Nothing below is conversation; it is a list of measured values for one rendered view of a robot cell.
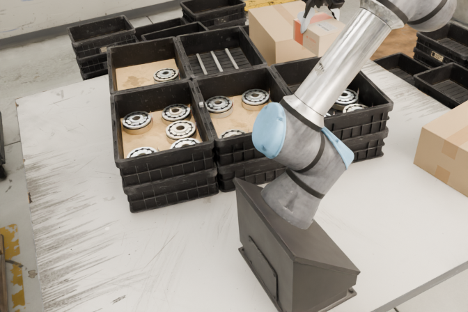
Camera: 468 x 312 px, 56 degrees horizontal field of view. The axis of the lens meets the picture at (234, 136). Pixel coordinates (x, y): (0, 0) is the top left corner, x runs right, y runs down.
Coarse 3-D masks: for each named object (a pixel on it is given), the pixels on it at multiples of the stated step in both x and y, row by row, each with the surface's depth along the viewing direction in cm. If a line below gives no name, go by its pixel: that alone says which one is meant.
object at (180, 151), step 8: (144, 88) 160; (152, 88) 160; (192, 88) 161; (112, 96) 158; (112, 104) 153; (112, 112) 149; (200, 112) 146; (112, 120) 145; (112, 128) 142; (208, 128) 139; (208, 136) 135; (192, 144) 133; (200, 144) 132; (208, 144) 133; (160, 152) 131; (168, 152) 131; (176, 152) 131; (184, 152) 132; (192, 152) 133; (120, 160) 129; (128, 160) 129; (136, 160) 129; (144, 160) 130; (152, 160) 131; (120, 168) 130
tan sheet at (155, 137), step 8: (152, 112) 166; (160, 112) 166; (120, 120) 163; (152, 120) 162; (160, 120) 161; (192, 120) 160; (152, 128) 158; (160, 128) 157; (128, 136) 155; (136, 136) 154; (144, 136) 154; (152, 136) 154; (160, 136) 153; (128, 144) 151; (136, 144) 151; (144, 144) 151; (152, 144) 150; (160, 144) 150; (168, 144) 150; (128, 152) 148
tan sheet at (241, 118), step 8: (240, 96) 171; (240, 104) 166; (232, 112) 163; (240, 112) 162; (248, 112) 162; (256, 112) 162; (216, 120) 159; (224, 120) 159; (232, 120) 158; (240, 120) 158; (248, 120) 158; (216, 128) 155; (224, 128) 155; (232, 128) 155; (240, 128) 154; (248, 128) 154
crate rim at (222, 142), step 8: (232, 72) 166; (240, 72) 166; (272, 72) 164; (200, 80) 163; (280, 88) 155; (200, 96) 154; (208, 112) 146; (208, 120) 142; (216, 136) 135; (232, 136) 134; (240, 136) 134; (248, 136) 135; (216, 144) 135; (224, 144) 134; (232, 144) 135
